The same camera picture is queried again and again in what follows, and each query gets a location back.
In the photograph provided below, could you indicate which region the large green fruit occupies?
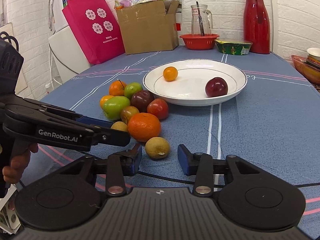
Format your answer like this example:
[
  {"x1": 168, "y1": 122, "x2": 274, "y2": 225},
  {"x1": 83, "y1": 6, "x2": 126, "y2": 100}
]
[{"x1": 103, "y1": 96, "x2": 131, "y2": 121}]

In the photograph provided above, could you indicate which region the red thermos jug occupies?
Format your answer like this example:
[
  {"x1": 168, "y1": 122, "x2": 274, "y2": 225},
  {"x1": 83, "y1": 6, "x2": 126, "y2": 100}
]
[{"x1": 244, "y1": 0, "x2": 270, "y2": 54}]

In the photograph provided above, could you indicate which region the blue striped tablecloth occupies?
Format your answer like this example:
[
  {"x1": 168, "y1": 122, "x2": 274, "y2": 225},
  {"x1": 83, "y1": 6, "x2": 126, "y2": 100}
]
[{"x1": 19, "y1": 45, "x2": 320, "y2": 239}]

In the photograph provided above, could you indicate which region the green decorated bowl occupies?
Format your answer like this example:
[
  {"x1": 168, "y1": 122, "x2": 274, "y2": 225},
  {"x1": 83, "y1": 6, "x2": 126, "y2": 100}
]
[{"x1": 215, "y1": 39, "x2": 253, "y2": 55}]

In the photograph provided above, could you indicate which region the white porcelain plate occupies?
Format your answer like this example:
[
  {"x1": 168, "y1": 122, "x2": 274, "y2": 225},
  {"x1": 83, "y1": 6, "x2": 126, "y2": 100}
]
[{"x1": 143, "y1": 59, "x2": 247, "y2": 107}]

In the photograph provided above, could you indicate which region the dark red plum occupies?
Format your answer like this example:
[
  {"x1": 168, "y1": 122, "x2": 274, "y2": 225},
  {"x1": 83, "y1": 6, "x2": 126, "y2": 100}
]
[{"x1": 205, "y1": 77, "x2": 228, "y2": 98}]

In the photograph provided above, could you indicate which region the small tan longan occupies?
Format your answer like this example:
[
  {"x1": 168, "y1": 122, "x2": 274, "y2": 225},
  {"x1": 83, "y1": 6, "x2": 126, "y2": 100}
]
[{"x1": 111, "y1": 121, "x2": 128, "y2": 132}]

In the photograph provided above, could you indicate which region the small green fruit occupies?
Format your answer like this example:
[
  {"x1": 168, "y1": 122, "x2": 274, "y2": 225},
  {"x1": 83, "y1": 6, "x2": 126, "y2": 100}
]
[{"x1": 124, "y1": 82, "x2": 143, "y2": 100}]

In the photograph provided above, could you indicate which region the person's left hand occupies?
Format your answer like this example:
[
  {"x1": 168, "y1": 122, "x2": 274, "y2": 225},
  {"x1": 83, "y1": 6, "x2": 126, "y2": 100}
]
[{"x1": 2, "y1": 144, "x2": 39, "y2": 184}]

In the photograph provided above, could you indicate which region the white paper cup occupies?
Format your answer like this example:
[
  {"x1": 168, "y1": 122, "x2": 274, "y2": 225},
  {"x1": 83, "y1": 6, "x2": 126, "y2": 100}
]
[{"x1": 307, "y1": 47, "x2": 320, "y2": 61}]

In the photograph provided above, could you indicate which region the red plastic basket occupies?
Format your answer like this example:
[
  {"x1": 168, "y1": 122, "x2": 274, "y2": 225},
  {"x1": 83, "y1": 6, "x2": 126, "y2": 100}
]
[{"x1": 180, "y1": 34, "x2": 220, "y2": 50}]

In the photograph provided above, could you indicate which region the small yellow orange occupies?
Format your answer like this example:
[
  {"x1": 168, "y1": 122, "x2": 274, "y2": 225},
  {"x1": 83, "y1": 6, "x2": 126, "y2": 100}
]
[{"x1": 99, "y1": 95, "x2": 113, "y2": 108}]

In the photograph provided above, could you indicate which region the black cable on table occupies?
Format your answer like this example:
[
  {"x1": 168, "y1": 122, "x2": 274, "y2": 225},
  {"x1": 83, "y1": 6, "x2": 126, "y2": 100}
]
[{"x1": 80, "y1": 151, "x2": 320, "y2": 189}]

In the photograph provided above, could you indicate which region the white appliance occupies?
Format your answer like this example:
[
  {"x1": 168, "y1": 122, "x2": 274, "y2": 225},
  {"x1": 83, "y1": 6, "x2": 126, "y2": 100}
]
[{"x1": 49, "y1": 0, "x2": 91, "y2": 83}]

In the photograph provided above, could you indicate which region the brownish green fruit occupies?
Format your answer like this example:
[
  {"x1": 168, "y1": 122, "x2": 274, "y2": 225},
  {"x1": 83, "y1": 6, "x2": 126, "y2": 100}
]
[{"x1": 120, "y1": 106, "x2": 139, "y2": 124}]

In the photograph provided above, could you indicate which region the glass pitcher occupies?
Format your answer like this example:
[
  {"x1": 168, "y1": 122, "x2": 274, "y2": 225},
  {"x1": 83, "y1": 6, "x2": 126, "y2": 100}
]
[{"x1": 191, "y1": 1, "x2": 213, "y2": 36}]

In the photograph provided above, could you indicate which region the red tomato fruit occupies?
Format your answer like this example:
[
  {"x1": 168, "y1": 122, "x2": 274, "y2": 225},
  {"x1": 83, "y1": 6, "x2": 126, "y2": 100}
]
[{"x1": 147, "y1": 98, "x2": 169, "y2": 120}]

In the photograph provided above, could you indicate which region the brown longan fruit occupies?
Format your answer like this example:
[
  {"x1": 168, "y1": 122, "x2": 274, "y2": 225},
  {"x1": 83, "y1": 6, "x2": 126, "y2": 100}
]
[{"x1": 145, "y1": 137, "x2": 170, "y2": 159}]

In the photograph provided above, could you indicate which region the cardboard box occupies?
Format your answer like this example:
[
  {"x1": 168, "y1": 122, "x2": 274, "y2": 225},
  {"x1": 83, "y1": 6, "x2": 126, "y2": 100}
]
[{"x1": 117, "y1": 0, "x2": 180, "y2": 55}]

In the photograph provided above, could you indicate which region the pink tote bag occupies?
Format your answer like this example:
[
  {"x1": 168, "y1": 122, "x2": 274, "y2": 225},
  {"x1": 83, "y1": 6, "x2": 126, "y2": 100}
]
[{"x1": 62, "y1": 0, "x2": 125, "y2": 64}]

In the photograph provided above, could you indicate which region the orange with stem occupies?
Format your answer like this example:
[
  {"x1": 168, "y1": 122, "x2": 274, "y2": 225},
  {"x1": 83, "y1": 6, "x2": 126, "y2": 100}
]
[{"x1": 108, "y1": 80, "x2": 127, "y2": 96}]

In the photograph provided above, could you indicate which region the large orange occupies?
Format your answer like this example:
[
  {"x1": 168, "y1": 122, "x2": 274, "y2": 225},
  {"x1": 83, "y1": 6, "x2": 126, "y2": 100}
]
[{"x1": 127, "y1": 113, "x2": 161, "y2": 142}]

